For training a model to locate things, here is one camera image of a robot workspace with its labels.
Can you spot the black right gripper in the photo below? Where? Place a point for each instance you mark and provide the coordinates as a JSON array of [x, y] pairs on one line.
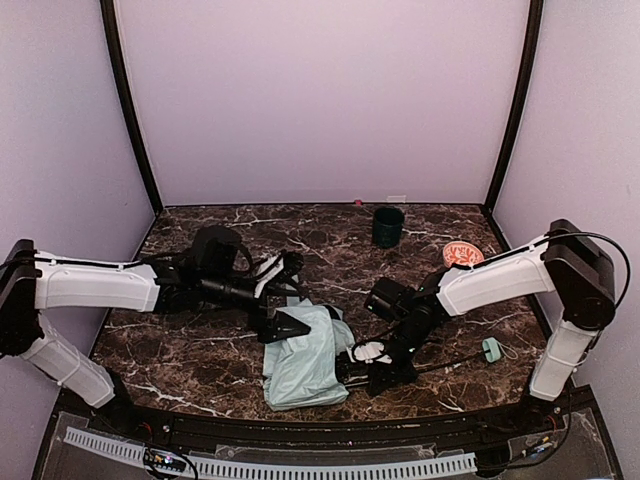
[[388, 370]]

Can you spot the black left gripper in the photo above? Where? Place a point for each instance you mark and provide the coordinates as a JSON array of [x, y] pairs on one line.
[[270, 320]]

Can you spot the mint green folding umbrella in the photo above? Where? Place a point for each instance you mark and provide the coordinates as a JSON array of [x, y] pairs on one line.
[[301, 372]]

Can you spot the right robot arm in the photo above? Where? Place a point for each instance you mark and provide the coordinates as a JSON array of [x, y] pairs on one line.
[[565, 261]]

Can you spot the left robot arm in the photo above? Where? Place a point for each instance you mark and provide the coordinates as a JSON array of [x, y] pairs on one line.
[[217, 269]]

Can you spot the black cylindrical cup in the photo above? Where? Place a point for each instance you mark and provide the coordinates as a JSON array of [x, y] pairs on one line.
[[387, 227]]

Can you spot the red white patterned bowl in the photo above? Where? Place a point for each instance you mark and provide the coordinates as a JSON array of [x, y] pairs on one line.
[[461, 253]]

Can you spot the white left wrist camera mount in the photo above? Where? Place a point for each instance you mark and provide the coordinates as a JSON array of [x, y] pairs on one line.
[[266, 272]]

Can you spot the grey slotted cable duct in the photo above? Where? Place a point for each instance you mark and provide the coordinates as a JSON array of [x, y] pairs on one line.
[[232, 462]]

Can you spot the black curved front rail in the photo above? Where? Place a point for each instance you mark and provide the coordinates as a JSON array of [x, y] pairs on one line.
[[483, 429]]

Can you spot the left black frame post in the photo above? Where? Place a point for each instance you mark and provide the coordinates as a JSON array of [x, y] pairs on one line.
[[128, 109]]

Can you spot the black frame post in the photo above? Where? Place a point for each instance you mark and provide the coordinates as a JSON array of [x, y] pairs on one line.
[[128, 109], [526, 64]]

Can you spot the right black frame post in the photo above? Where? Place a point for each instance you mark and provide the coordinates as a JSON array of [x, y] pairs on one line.
[[526, 64]]

